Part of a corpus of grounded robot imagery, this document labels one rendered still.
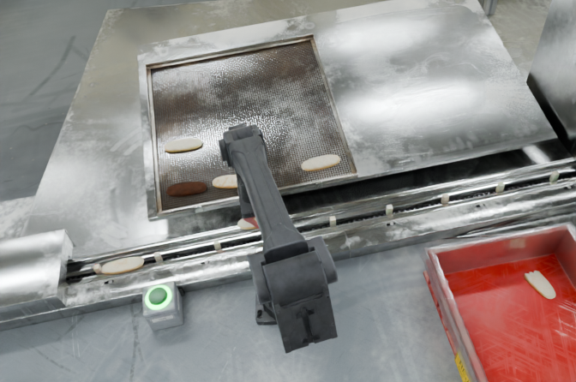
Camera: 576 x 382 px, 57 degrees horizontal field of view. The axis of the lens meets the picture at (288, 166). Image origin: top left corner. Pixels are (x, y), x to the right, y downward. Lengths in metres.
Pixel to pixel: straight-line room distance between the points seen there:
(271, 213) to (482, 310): 0.60
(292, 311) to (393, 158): 0.73
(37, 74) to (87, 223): 2.23
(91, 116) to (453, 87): 1.09
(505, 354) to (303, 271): 0.60
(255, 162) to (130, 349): 0.54
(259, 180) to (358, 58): 0.78
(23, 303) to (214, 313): 0.40
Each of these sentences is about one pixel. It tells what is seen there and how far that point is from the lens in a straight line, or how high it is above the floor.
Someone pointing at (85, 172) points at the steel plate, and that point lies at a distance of 1.60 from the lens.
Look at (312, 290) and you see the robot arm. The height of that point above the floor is 1.27.
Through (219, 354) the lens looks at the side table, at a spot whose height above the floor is 0.82.
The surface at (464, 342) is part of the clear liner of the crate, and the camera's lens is 1.08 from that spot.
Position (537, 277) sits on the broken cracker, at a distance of 1.30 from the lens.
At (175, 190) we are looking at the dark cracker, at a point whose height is 0.91.
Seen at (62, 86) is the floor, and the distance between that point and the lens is 3.43.
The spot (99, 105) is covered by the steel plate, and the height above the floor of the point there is 0.82.
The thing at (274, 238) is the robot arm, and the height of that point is 1.28.
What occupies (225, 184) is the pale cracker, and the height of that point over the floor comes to 0.90.
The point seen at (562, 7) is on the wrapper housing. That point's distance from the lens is 1.46.
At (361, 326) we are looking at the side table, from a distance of 1.19.
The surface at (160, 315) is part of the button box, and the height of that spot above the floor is 0.88.
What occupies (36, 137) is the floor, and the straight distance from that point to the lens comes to 3.16.
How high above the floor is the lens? 1.89
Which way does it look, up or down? 48 degrees down
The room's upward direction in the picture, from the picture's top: 7 degrees counter-clockwise
